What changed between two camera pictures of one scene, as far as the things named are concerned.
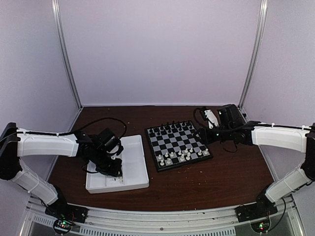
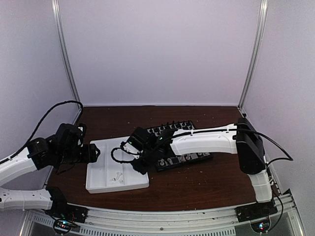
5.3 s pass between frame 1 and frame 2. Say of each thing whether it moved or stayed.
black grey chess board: stayed
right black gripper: moved
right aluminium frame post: stayed
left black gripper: moved
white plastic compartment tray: stayed
